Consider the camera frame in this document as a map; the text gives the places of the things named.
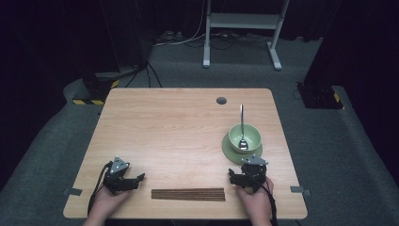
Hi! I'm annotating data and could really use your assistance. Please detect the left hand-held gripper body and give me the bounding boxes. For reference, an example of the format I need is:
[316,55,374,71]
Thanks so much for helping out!
[103,155,136,194]

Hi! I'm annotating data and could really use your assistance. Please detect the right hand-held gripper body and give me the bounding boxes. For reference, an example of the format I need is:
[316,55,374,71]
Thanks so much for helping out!
[238,154,269,193]

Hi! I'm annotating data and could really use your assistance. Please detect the bundle of brown chopsticks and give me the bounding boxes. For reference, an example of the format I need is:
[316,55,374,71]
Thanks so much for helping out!
[151,191,227,202]

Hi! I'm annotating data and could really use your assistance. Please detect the person's left hand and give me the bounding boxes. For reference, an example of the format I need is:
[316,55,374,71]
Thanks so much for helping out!
[92,186,134,218]

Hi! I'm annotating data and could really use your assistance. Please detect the person's right hand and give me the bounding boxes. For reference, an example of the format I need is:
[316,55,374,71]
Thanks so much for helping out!
[234,176,275,220]

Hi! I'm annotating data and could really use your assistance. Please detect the green ceramic saucer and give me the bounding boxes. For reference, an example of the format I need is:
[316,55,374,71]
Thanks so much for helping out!
[221,133,263,166]

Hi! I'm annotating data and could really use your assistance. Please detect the metal spoon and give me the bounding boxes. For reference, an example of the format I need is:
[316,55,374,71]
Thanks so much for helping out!
[237,104,249,151]

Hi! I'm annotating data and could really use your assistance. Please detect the grey tape piece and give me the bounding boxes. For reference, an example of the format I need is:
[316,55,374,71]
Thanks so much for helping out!
[289,186,311,198]
[63,186,84,197]

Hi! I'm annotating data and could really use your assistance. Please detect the black yellow striped stand base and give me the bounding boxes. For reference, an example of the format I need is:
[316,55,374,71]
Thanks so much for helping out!
[72,73,120,106]

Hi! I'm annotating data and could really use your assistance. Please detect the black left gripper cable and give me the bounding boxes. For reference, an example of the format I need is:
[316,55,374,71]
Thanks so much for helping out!
[87,161,114,218]

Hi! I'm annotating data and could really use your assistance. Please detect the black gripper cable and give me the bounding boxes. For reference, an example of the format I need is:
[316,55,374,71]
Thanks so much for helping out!
[245,170,279,226]
[87,161,114,218]

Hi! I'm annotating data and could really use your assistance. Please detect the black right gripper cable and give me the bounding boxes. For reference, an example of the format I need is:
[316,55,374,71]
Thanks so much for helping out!
[245,170,279,226]

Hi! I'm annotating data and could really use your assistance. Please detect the black floor cable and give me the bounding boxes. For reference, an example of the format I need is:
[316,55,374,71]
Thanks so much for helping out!
[124,60,164,89]

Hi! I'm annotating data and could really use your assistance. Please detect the black floor cables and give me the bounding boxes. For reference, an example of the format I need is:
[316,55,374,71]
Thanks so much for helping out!
[183,31,272,51]

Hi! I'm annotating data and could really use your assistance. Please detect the white floor cable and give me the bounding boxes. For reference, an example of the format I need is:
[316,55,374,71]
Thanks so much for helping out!
[152,0,207,47]

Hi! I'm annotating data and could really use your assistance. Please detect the white metal stand frame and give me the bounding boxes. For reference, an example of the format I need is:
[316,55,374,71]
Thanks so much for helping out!
[202,0,292,72]

